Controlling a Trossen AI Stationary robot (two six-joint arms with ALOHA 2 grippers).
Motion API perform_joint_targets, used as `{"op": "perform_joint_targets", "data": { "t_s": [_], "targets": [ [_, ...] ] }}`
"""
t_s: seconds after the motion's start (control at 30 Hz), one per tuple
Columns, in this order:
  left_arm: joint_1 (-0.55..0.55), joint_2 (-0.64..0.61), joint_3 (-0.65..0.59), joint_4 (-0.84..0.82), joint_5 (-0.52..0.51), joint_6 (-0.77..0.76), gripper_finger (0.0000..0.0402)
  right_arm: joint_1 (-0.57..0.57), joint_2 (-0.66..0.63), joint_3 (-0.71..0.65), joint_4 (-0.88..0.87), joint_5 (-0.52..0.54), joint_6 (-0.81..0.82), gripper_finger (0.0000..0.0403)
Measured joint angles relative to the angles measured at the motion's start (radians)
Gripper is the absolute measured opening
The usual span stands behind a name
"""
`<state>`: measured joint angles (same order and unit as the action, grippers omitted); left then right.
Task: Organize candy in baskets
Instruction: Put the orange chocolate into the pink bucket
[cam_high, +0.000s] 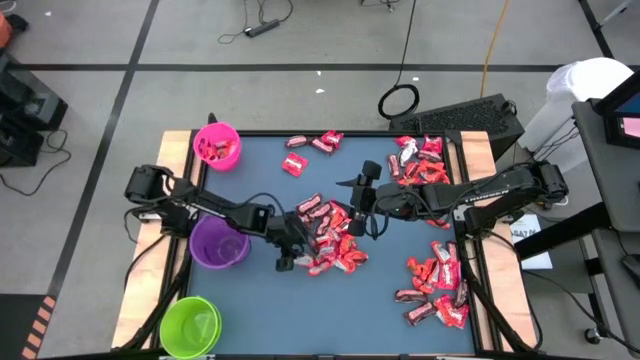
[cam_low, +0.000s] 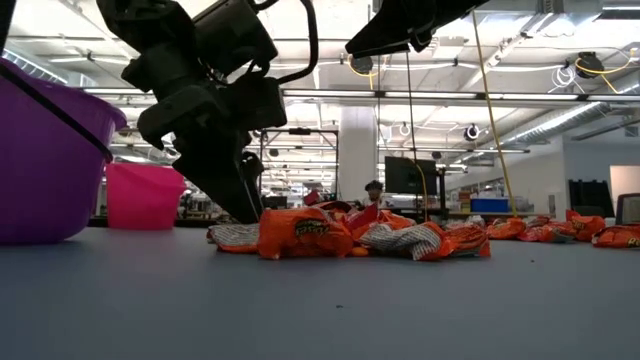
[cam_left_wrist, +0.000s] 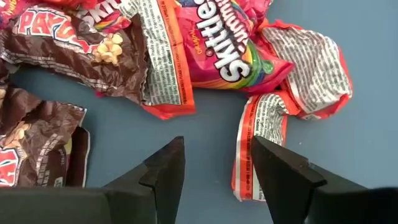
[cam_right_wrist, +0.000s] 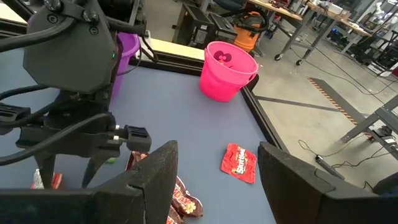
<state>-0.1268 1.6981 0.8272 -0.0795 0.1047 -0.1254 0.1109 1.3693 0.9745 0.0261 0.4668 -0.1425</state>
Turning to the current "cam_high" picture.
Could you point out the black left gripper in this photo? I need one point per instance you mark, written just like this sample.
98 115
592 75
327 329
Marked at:
290 235

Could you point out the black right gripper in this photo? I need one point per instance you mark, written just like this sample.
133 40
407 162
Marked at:
390 202

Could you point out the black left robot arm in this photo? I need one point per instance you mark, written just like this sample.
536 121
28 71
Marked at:
225 207

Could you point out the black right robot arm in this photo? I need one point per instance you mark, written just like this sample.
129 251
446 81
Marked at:
480 195

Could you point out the silver striped candy packet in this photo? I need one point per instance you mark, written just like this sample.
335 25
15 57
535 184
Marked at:
305 260

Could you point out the white silver candy packet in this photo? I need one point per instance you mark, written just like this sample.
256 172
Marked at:
409 152

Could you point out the red square candy packet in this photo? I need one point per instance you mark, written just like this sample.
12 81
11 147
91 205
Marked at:
295 164

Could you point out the silver red candy packet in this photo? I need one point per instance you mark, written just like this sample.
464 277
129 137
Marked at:
440 251

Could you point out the large red candy packet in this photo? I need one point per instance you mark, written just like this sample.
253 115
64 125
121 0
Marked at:
452 312
449 275

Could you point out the purple plastic basket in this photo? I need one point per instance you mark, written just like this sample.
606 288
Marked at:
220 257

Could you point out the pink plastic basket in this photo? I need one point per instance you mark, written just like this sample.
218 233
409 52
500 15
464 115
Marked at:
230 165

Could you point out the wooden side board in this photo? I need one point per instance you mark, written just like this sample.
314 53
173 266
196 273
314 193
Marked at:
132 300
477 150

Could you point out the green plastic basket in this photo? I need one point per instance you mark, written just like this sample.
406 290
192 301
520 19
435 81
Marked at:
190 327

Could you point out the white paper sheet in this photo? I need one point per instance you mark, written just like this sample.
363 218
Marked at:
537 257

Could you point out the black power strip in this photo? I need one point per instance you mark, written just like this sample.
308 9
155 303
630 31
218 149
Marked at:
262 28

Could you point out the black desk crossbar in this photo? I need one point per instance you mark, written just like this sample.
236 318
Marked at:
560 232

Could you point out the white bagged bin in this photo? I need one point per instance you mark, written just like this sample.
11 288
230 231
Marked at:
585 80

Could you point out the grey desk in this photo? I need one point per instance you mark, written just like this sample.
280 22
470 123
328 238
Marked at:
615 180

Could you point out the black monitor pink screen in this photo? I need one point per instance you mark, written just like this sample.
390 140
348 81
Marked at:
612 132

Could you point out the black caster wheel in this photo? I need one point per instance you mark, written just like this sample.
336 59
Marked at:
592 336

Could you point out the black orange striped mat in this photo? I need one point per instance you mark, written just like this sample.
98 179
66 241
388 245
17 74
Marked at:
15 325

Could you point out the grey chair leg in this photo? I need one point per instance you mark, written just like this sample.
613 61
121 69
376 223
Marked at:
615 12

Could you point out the small black device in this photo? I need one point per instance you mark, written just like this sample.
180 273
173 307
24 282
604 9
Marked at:
19 22

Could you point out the orange object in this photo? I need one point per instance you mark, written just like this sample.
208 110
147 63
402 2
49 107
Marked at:
5 30

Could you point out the small black mount bracket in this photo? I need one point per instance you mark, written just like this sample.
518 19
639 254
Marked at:
150 217

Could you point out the black frame strut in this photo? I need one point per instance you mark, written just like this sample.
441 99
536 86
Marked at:
500 310
145 319

